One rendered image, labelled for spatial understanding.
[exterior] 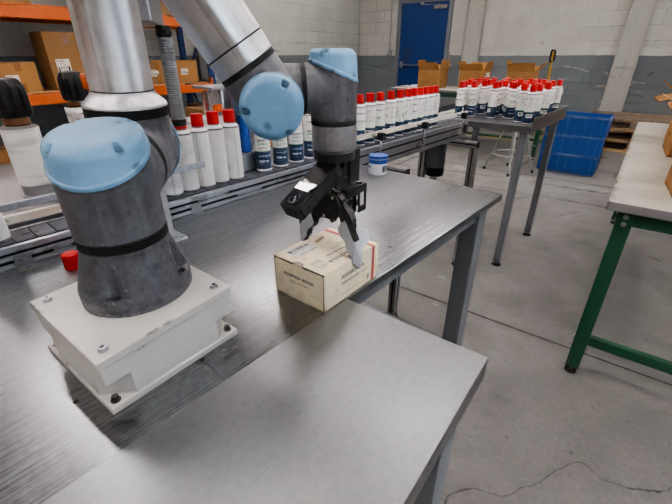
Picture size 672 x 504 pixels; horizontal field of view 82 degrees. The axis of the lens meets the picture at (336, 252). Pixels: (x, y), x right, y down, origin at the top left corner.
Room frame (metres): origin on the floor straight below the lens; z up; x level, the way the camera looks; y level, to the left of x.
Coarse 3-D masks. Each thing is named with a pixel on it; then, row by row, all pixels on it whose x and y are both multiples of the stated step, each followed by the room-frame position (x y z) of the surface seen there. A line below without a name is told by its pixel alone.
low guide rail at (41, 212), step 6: (54, 204) 0.86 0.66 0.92; (30, 210) 0.82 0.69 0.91; (36, 210) 0.83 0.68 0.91; (42, 210) 0.83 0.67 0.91; (48, 210) 0.84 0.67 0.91; (54, 210) 0.85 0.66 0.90; (60, 210) 0.86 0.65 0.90; (6, 216) 0.79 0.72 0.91; (12, 216) 0.79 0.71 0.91; (18, 216) 0.80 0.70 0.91; (24, 216) 0.81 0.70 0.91; (30, 216) 0.81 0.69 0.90; (36, 216) 0.82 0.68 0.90; (42, 216) 0.83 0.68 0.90; (6, 222) 0.78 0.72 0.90; (12, 222) 0.79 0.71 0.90; (18, 222) 0.80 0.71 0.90
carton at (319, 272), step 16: (320, 240) 0.69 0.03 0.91; (336, 240) 0.69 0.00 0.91; (288, 256) 0.62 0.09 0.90; (304, 256) 0.62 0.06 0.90; (320, 256) 0.62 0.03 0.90; (336, 256) 0.62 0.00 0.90; (368, 256) 0.65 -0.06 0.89; (288, 272) 0.60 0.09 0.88; (304, 272) 0.58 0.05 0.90; (320, 272) 0.56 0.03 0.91; (336, 272) 0.57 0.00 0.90; (352, 272) 0.61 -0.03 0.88; (368, 272) 0.65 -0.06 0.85; (288, 288) 0.61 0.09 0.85; (304, 288) 0.58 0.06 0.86; (320, 288) 0.56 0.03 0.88; (336, 288) 0.57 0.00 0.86; (352, 288) 0.61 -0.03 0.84; (320, 304) 0.56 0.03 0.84; (336, 304) 0.58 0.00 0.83
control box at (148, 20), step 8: (144, 0) 0.87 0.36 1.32; (152, 0) 0.92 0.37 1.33; (144, 8) 0.87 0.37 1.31; (152, 8) 0.90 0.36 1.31; (160, 8) 1.02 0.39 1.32; (144, 16) 0.87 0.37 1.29; (152, 16) 0.88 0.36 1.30; (160, 16) 1.00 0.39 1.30; (144, 24) 0.94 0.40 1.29; (152, 24) 0.94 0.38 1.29; (160, 24) 0.98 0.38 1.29
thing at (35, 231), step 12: (276, 168) 1.31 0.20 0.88; (288, 168) 1.31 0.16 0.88; (240, 180) 1.17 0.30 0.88; (192, 192) 1.06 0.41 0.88; (24, 228) 0.80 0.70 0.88; (36, 228) 0.80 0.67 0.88; (48, 228) 0.80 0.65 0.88; (60, 228) 0.80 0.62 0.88; (12, 240) 0.74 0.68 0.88; (24, 240) 0.74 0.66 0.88
